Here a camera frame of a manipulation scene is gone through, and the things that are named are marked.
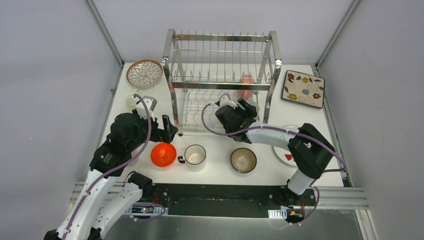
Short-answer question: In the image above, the orange plastic bowl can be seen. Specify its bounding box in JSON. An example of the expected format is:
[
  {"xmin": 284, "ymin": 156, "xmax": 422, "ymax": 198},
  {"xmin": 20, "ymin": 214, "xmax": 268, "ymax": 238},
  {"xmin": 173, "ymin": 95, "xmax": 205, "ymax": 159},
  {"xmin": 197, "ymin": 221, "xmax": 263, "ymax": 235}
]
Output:
[{"xmin": 150, "ymin": 142, "xmax": 177, "ymax": 168}]

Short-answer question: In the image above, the pink mug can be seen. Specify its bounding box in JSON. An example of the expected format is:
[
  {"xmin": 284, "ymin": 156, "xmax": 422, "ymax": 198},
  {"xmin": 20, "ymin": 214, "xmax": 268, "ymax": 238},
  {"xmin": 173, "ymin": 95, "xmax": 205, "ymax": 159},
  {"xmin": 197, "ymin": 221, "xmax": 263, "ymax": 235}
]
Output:
[{"xmin": 237, "ymin": 74, "xmax": 256, "ymax": 100}]

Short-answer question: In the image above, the square floral plate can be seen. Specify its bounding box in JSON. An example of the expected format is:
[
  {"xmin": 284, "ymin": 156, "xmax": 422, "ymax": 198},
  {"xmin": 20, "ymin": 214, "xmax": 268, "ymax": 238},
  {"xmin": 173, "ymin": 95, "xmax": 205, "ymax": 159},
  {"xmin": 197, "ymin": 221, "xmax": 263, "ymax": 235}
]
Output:
[{"xmin": 281, "ymin": 70, "xmax": 326, "ymax": 109}]

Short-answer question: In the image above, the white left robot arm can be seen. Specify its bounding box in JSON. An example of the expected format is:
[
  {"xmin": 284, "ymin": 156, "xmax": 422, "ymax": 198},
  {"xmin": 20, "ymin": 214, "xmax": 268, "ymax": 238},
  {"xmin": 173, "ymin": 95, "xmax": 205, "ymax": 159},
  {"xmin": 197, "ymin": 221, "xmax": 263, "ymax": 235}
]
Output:
[{"xmin": 44, "ymin": 110, "xmax": 178, "ymax": 240}]

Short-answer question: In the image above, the light green mug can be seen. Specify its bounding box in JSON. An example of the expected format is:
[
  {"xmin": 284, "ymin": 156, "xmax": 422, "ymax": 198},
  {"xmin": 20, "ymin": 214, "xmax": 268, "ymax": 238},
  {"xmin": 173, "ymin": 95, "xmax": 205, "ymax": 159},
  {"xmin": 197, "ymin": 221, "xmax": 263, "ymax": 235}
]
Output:
[{"xmin": 124, "ymin": 89, "xmax": 139, "ymax": 111}]

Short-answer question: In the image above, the beige bowl dark rim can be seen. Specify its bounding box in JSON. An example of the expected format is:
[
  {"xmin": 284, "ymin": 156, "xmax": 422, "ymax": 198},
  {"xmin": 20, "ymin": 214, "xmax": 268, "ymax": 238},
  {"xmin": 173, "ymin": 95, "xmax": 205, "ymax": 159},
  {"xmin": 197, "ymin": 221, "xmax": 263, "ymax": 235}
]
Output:
[{"xmin": 230, "ymin": 147, "xmax": 258, "ymax": 174}]

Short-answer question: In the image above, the stainless steel dish rack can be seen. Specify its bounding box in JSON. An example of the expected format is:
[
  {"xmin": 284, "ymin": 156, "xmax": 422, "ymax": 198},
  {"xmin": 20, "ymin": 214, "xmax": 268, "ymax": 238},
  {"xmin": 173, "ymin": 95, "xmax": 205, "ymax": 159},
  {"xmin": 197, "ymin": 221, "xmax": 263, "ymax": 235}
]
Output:
[{"xmin": 162, "ymin": 29, "xmax": 282, "ymax": 134}]

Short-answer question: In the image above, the white ribbed mug black rim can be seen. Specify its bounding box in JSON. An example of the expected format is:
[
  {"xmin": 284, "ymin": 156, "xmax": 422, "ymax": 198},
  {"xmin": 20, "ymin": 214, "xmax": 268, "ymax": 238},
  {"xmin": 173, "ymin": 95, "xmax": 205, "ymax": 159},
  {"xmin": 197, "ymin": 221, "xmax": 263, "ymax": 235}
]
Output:
[{"xmin": 177, "ymin": 144, "xmax": 207, "ymax": 172}]

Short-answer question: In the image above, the brown floral round plate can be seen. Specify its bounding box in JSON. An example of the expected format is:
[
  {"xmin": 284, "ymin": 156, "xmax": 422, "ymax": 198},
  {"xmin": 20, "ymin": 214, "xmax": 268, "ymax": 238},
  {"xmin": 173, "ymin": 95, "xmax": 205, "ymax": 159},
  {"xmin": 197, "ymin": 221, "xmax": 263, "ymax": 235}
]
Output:
[{"xmin": 126, "ymin": 59, "xmax": 164, "ymax": 89}]

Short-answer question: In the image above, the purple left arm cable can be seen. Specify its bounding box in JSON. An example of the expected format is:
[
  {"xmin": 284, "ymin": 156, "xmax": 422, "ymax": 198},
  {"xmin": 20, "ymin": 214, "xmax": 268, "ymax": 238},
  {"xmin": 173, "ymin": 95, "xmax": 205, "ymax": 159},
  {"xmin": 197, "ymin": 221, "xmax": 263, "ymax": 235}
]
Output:
[{"xmin": 61, "ymin": 93, "xmax": 168, "ymax": 240}]

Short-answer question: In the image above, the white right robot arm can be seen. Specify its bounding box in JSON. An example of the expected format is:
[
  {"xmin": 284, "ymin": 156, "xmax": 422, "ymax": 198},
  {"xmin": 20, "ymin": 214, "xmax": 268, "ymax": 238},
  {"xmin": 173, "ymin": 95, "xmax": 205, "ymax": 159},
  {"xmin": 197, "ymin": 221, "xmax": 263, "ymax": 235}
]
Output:
[{"xmin": 215, "ymin": 96, "xmax": 336, "ymax": 205}]

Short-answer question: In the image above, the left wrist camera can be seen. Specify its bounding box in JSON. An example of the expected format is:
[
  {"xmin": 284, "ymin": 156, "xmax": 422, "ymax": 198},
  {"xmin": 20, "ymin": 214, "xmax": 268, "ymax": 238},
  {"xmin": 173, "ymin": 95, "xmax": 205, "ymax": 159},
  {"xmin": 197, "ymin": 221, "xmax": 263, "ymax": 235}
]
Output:
[{"xmin": 133, "ymin": 94, "xmax": 157, "ymax": 120}]

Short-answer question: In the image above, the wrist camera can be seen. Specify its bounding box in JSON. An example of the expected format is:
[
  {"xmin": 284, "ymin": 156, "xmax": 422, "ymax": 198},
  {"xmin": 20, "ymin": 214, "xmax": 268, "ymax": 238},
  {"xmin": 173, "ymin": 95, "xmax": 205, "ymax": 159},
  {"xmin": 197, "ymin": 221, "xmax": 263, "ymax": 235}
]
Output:
[
  {"xmin": 133, "ymin": 94, "xmax": 157, "ymax": 120},
  {"xmin": 215, "ymin": 93, "xmax": 238, "ymax": 109}
]

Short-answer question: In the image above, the mint green bowl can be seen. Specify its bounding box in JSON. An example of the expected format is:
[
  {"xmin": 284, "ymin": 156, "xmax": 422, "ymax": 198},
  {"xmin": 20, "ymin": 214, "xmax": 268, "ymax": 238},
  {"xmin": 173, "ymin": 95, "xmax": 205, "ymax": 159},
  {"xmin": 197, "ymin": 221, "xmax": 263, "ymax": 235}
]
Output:
[{"xmin": 249, "ymin": 101, "xmax": 260, "ymax": 115}]

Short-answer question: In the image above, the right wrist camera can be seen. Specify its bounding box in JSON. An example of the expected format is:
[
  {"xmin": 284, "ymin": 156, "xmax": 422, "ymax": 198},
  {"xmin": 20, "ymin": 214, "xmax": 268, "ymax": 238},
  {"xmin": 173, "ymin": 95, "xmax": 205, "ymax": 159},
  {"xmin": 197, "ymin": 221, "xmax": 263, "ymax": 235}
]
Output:
[{"xmin": 215, "ymin": 93, "xmax": 238, "ymax": 109}]

